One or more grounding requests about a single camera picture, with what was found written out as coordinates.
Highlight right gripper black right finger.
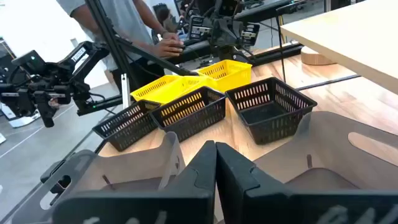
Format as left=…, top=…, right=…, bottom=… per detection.
left=216, top=141, right=398, bottom=224

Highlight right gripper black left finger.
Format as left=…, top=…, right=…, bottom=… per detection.
left=52, top=139, right=217, bottom=224

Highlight yellow slotted plastic basket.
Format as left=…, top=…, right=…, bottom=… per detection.
left=129, top=74, right=187, bottom=105
left=182, top=75, right=218, bottom=91
left=196, top=59, right=253, bottom=93

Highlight grey translucent plastic basket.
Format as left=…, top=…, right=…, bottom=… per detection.
left=12, top=132, right=187, bottom=224
left=253, top=111, right=398, bottom=192

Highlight black slotted plastic basket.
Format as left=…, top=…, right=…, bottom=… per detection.
left=92, top=99, right=162, bottom=152
left=149, top=86, right=227, bottom=143
left=225, top=77, right=318, bottom=146

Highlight wooden shelf black metal legs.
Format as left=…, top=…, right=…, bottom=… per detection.
left=275, top=0, right=398, bottom=96

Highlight person's hand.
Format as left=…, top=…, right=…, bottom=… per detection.
left=152, top=32, right=186, bottom=58

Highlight white shade wooden base lamp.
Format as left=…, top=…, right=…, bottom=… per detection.
left=300, top=45, right=336, bottom=66

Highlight person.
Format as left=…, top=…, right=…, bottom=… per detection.
left=55, top=0, right=186, bottom=93

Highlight white plastic casing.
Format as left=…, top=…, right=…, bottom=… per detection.
left=0, top=102, right=41, bottom=129

